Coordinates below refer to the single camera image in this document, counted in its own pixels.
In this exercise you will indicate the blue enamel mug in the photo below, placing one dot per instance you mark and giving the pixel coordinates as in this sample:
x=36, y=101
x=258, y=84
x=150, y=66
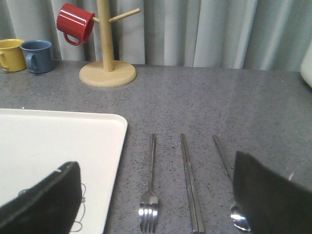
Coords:
x=38, y=56

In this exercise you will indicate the grey pleated curtain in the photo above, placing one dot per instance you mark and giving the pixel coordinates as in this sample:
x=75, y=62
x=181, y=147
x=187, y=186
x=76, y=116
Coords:
x=249, y=34

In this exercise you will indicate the white object at right edge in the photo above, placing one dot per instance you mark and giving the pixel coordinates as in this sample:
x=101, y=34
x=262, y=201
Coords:
x=306, y=66

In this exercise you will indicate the red enamel mug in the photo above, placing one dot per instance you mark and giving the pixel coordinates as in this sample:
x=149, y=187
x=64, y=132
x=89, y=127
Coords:
x=75, y=23

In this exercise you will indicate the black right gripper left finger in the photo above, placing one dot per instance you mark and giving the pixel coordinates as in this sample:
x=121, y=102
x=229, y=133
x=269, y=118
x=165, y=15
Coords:
x=49, y=207

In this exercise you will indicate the wooden mug tree stand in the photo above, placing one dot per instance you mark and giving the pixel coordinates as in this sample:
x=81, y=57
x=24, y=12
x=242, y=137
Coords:
x=109, y=72

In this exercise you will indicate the silver metal chopstick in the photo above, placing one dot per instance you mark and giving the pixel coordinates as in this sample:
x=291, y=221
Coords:
x=196, y=200
x=189, y=185

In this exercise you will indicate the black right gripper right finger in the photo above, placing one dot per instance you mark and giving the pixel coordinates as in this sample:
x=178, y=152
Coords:
x=271, y=203

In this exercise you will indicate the yellow enamel mug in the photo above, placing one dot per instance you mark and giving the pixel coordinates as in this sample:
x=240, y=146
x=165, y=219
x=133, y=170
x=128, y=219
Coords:
x=11, y=55

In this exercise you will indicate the silver metal spoon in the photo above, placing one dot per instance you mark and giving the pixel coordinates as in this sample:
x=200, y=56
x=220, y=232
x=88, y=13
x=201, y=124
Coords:
x=238, y=218

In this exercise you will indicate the cream rabbit serving tray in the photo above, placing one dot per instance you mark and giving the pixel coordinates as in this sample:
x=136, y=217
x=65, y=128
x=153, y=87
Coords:
x=34, y=143

